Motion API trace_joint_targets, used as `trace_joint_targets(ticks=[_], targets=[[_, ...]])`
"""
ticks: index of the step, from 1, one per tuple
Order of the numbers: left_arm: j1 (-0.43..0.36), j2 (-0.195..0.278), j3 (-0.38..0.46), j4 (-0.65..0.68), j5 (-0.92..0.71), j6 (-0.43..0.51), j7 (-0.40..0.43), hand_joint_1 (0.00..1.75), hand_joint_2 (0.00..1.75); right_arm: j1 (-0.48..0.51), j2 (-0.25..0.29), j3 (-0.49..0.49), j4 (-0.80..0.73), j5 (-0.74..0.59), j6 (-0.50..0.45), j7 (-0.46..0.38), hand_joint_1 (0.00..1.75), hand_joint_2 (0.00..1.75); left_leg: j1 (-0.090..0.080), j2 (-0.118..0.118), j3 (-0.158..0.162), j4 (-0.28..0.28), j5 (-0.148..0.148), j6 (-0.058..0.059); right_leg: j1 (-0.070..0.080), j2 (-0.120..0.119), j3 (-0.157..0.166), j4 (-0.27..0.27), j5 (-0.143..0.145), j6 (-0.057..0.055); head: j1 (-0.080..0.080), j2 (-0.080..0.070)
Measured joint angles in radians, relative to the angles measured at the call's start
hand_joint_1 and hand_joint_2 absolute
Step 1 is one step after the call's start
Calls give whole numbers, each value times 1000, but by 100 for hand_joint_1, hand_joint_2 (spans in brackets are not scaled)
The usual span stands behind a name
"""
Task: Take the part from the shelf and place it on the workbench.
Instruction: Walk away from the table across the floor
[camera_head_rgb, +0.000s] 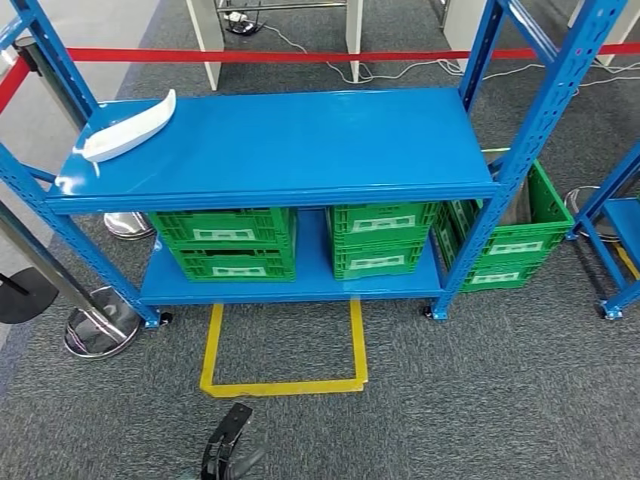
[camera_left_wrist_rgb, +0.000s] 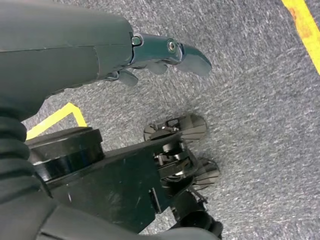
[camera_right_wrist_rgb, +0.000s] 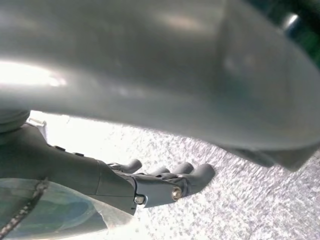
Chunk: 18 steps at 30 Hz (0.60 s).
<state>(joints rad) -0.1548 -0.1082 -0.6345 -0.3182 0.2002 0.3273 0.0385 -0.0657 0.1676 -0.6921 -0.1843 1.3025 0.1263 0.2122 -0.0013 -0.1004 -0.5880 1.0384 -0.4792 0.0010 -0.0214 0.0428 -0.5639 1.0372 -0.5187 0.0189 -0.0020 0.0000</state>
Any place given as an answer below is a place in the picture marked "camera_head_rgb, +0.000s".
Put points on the green plastic crate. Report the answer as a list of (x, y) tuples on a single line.
[(225, 225), (235, 265), (515, 252), (380, 238)]

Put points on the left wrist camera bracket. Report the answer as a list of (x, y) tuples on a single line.
[(230, 424)]

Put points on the black power strip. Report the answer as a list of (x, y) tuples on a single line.
[(242, 25)]

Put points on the red barrier belt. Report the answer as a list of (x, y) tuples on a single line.
[(250, 56), (12, 83)]

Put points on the black stanchion post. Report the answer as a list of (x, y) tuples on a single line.
[(25, 298)]

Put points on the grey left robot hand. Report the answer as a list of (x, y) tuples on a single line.
[(244, 462)]

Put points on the chrome stanchion post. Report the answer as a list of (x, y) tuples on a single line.
[(50, 79), (100, 331), (583, 199)]

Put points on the white plastic mirror cover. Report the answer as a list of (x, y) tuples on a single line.
[(125, 132)]

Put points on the white desk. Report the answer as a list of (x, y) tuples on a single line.
[(210, 40), (460, 26)]

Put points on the yellow floor tape outline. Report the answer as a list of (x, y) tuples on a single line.
[(285, 387)]

